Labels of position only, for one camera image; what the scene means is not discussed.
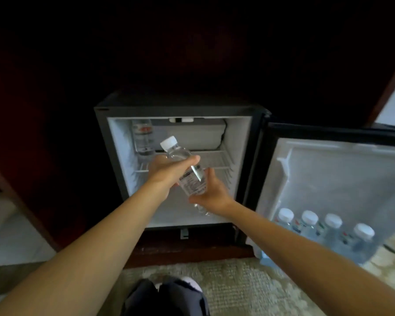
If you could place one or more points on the person's right hand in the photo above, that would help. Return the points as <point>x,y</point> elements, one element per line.
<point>217,197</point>

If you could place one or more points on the person's left hand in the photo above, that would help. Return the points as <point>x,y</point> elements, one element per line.
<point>163,169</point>

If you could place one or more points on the person's right thumb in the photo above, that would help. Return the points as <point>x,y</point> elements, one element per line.
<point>211,180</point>

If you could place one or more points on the person's left thumb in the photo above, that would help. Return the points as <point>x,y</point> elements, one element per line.
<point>188,164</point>

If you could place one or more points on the clear white-capped water bottle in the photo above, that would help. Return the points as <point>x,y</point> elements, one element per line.
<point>176,153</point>
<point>330,230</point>
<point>307,223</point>
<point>284,218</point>
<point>360,241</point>

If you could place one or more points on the person's left forearm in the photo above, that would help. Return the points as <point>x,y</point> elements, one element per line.
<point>85,253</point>

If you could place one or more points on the person's right forearm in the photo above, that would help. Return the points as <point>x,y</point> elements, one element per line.
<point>309,259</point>

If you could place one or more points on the white freezer compartment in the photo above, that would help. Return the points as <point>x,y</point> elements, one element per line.
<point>197,134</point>

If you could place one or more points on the white fridge light fitting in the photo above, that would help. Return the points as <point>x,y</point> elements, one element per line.
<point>181,120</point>

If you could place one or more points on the red-labelled clear water bottle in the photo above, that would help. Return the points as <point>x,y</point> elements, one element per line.
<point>144,136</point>

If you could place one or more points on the black mini fridge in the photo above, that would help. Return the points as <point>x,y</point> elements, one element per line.
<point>184,105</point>

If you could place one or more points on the person's white shoe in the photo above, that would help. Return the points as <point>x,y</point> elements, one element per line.
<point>191,283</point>

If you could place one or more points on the mini fridge door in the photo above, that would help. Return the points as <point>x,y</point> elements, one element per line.
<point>332,174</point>

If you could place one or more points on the person's dark trouser legs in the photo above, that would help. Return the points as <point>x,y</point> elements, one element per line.
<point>171,302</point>

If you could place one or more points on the dark wooden cabinet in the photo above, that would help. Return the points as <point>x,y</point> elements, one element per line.
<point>52,95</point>

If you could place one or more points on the metal fridge foot bracket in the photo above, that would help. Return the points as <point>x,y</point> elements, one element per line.
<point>184,234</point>

